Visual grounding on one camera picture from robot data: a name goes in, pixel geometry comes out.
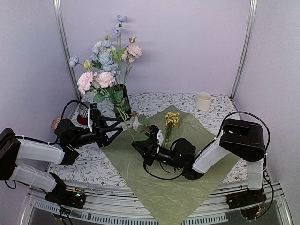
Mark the green and peach wrapping paper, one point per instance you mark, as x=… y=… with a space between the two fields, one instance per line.
x=169 y=201

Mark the black cylindrical vase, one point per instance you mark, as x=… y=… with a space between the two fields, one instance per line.
x=125 y=93

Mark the aluminium front rail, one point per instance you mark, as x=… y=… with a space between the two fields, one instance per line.
x=113 y=205

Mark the cream ceramic mug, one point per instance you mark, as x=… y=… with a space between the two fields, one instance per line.
x=204 y=101

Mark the left aluminium frame post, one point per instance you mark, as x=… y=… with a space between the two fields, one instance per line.
x=64 y=43

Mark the pink rose stem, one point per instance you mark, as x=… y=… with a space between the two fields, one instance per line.
x=131 y=53

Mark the small blue flower stem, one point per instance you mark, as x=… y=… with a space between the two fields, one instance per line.
x=117 y=33

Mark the red round coaster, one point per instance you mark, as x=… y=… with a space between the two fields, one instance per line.
x=81 y=120

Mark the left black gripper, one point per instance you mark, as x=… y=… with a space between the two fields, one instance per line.
x=101 y=137

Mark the white rose stem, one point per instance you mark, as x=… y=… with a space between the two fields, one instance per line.
x=103 y=45

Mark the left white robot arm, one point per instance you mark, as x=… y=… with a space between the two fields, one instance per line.
x=15 y=149

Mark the aluminium frame post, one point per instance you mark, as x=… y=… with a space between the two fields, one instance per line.
x=245 y=48
x=64 y=43

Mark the light blue hydrangea stem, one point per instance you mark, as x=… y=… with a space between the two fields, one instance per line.
x=103 y=62

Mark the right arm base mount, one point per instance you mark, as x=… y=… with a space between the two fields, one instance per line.
x=252 y=200

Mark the right aluminium frame post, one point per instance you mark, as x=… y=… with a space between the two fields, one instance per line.
x=245 y=48

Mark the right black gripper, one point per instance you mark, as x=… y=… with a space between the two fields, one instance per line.
x=145 y=149

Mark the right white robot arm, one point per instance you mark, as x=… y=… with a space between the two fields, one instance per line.
x=241 y=138

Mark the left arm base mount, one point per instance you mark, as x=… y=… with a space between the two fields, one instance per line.
x=61 y=196

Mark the deep pink peony stem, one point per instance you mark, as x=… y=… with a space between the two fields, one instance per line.
x=102 y=86

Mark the striped black white cup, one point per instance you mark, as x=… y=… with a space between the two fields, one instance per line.
x=83 y=109

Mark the pale pink peony stem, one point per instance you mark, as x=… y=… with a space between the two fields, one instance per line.
x=141 y=123

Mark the pink patterned ball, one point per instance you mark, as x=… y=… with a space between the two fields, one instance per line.
x=55 y=123

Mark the yellow daisy sprig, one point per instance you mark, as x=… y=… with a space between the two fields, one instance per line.
x=171 y=120

